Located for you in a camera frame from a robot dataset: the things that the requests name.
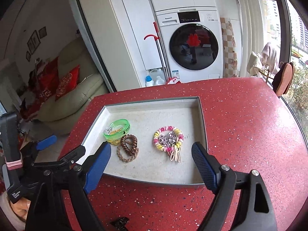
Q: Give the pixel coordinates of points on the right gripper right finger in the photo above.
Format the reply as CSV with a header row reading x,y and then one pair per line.
x,y
254,211

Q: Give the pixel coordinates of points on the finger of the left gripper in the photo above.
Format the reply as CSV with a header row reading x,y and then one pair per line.
x,y
45,143

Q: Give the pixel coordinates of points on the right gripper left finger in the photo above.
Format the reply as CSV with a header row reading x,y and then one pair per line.
x,y
47,209

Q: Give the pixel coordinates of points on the black claw hair clip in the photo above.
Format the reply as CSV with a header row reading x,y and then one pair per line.
x,y
120,223

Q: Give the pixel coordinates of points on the green translucent bangle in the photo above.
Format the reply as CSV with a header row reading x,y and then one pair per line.
x,y
117,129

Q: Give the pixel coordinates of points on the beige sleeve forearm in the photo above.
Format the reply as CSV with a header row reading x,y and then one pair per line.
x,y
13,216

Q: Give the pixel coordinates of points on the pink hair band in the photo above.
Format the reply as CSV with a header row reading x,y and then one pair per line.
x,y
15,164

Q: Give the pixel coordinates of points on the beige sofa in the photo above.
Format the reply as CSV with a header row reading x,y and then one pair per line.
x,y
79,82

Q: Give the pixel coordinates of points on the red embroidered cushion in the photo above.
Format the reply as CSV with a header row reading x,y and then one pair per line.
x,y
68,82

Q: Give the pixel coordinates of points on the blue cap bottle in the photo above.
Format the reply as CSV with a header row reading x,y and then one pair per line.
x,y
149,81

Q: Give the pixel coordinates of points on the brown round chair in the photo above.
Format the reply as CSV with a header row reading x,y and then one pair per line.
x,y
282,80

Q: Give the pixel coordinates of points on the white detergent jug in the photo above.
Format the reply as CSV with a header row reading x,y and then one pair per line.
x,y
158,76

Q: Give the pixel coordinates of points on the checkered hanging cloth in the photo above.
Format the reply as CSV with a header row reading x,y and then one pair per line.
x,y
230,59

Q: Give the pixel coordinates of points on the white cabinet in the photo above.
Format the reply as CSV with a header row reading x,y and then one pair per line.
x,y
136,19

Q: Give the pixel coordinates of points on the white washing machine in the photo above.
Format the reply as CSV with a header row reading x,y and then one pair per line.
x,y
192,38

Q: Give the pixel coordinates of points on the framed wall pictures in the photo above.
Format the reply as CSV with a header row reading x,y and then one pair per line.
x,y
34,41

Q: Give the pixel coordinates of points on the red handled mop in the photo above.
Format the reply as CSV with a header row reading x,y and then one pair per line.
x,y
162,58

